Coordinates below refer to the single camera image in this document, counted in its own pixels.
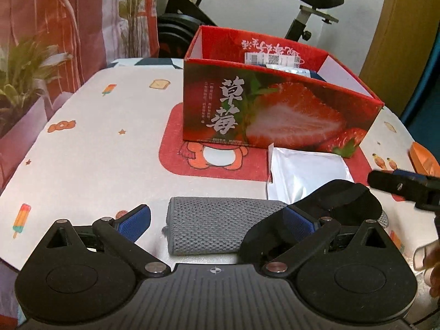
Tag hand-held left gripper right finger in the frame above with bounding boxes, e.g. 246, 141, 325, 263
262, 204, 397, 278

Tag orange paper boat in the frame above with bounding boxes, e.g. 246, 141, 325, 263
408, 142, 440, 176

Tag white labelled packet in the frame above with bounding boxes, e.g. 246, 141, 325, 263
244, 53, 310, 75

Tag grey towel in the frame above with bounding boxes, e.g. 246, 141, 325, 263
161, 196, 288, 256

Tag red bamboo print curtain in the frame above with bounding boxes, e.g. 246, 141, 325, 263
0, 0, 161, 324

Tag white cartoon print tablecloth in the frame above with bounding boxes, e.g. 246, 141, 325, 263
0, 57, 440, 282

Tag person's right hand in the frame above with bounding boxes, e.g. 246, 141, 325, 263
412, 243, 440, 298

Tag red strawberry print box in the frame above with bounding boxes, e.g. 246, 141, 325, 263
182, 25, 385, 159

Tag wooden door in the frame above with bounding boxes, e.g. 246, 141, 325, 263
357, 0, 440, 119

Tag black fabric wrap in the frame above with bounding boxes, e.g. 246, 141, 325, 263
239, 179, 390, 264

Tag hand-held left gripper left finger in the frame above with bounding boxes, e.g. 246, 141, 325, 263
42, 204, 171, 278

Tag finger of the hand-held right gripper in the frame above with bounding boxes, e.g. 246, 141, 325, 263
367, 171, 419, 200
393, 169, 440, 189

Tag white plastic pouch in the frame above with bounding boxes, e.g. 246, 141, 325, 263
266, 142, 355, 205

